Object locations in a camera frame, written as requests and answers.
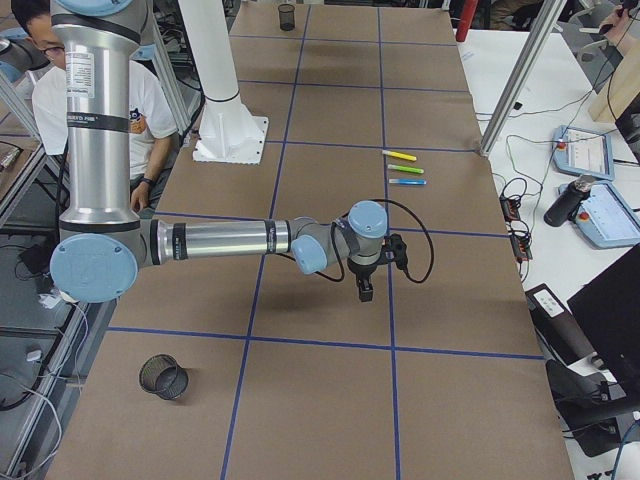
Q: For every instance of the blue marker pen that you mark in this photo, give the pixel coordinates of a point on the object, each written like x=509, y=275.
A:
x=407, y=182

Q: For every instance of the far black mesh pen cup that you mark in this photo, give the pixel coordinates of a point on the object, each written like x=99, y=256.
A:
x=286, y=15

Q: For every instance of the far blue teach pendant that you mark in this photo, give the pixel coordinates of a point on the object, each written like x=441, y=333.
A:
x=578, y=151

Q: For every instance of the brown paper table mat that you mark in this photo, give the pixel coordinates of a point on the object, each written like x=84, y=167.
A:
x=243, y=278

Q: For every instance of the yellow highlighter pen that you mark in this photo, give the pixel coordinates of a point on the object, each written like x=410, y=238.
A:
x=399, y=155

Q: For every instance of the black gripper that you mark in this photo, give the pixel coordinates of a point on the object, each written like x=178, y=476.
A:
x=362, y=274

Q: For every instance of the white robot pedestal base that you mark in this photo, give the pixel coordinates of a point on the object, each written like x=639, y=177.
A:
x=228, y=132

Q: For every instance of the blue teach pendant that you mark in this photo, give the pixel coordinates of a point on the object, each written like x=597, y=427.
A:
x=605, y=219
x=578, y=151

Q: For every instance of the black water bottle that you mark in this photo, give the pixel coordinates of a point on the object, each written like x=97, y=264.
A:
x=569, y=200

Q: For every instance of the seated person white shirt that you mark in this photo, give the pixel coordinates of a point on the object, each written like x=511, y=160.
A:
x=107, y=112

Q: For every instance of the near black mesh pen cup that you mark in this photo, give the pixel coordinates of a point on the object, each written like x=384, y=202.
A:
x=162, y=376

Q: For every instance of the aluminium frame post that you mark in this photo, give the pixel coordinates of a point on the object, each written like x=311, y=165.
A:
x=534, y=44

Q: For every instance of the green highlighter pen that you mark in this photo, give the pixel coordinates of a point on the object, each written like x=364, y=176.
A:
x=406, y=169

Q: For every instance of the red fire extinguisher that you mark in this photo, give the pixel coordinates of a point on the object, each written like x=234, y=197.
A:
x=465, y=20

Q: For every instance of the black mesh pen cup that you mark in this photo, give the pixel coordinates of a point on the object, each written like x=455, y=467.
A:
x=162, y=376
x=286, y=15

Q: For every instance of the near blue teach pendant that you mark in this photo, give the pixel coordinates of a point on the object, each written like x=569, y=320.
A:
x=605, y=219

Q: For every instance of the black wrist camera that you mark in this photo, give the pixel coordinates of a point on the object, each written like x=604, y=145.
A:
x=397, y=252

